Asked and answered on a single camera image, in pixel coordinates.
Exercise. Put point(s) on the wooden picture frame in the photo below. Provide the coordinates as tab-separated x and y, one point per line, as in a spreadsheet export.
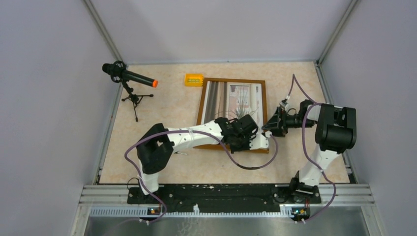
234	98

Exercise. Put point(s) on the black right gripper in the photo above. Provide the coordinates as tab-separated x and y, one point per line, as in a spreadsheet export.
274	123

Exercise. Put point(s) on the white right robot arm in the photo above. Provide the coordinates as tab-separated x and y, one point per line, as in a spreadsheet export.
336	132

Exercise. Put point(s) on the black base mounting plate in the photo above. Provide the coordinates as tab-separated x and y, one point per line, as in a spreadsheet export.
221	198

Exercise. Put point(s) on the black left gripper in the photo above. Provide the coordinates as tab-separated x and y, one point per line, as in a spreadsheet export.
249	136

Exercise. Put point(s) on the aluminium front rail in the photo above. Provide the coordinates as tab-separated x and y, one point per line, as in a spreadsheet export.
346	209

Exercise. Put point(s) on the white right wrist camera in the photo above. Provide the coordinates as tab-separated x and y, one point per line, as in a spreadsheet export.
284	104

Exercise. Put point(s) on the black microphone orange tip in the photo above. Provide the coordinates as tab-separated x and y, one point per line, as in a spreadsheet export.
118	73

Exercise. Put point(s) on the yellow plastic box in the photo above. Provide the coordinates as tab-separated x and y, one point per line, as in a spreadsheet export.
193	80

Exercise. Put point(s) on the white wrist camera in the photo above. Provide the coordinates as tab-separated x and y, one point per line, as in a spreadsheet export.
284	104
260	141

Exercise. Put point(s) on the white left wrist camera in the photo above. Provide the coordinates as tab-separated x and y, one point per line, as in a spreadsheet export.
260	141

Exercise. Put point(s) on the black mini tripod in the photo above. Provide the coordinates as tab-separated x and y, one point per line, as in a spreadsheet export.
134	98

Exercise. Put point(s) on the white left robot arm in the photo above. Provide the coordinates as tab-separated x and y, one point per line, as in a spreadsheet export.
159	143

